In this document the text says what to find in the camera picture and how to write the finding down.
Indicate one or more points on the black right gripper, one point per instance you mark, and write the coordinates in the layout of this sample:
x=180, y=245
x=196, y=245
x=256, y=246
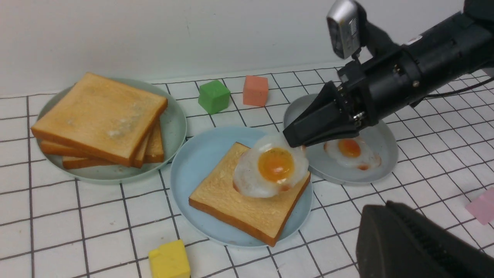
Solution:
x=368, y=93

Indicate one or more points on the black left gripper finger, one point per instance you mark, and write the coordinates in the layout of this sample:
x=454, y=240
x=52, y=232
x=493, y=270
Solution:
x=395, y=241

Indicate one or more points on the fried egg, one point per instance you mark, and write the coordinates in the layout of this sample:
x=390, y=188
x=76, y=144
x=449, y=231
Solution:
x=270, y=167
x=352, y=153

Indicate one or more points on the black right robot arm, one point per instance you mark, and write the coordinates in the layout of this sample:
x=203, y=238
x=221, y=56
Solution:
x=458, y=45

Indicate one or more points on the grey plate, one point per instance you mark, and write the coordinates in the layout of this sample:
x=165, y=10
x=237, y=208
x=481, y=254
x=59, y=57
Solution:
x=378, y=137

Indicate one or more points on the salmon orange cube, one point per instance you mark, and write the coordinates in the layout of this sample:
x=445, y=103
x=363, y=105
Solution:
x=255, y=91

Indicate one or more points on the pink cube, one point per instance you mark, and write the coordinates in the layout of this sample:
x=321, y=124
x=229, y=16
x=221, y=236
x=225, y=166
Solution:
x=482, y=208

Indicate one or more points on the green cube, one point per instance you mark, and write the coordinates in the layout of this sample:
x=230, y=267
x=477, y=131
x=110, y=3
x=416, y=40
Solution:
x=214, y=97

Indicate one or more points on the light blue plate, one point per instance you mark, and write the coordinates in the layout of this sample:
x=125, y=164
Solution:
x=191, y=165

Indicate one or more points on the pale green plate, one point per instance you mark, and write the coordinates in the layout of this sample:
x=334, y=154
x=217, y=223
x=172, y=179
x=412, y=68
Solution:
x=173, y=127

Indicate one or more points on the yellow block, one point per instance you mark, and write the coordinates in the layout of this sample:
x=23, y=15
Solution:
x=170, y=261

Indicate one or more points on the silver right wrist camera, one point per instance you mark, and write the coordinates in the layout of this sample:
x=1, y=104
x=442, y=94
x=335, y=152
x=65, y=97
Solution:
x=346, y=19

